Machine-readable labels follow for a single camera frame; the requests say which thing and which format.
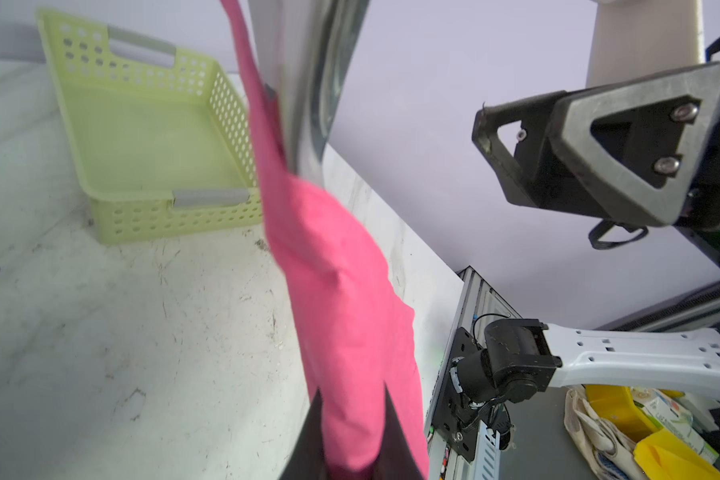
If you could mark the pink paper napkin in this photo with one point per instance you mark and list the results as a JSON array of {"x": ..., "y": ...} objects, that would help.
[{"x": 355, "y": 334}]

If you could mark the spoon with teal handle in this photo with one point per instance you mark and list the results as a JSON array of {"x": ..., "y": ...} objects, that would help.
[{"x": 304, "y": 50}]

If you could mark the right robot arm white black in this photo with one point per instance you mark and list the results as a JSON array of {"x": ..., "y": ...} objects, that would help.
[{"x": 636, "y": 155}]

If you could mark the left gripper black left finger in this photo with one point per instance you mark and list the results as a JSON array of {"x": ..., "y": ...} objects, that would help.
[{"x": 307, "y": 460}]

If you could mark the yellow and white bags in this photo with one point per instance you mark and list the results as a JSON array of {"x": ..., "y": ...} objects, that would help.
[{"x": 642, "y": 433}]

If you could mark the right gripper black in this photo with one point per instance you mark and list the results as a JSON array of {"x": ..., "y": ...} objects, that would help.
[{"x": 648, "y": 151}]

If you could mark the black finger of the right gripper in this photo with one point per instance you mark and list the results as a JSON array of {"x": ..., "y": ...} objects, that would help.
[{"x": 531, "y": 175}]

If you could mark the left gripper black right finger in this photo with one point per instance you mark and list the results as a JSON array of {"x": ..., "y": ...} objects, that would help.
[{"x": 395, "y": 460}]

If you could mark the light green perforated basket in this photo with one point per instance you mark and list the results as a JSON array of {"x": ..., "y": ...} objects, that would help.
[{"x": 158, "y": 134}]

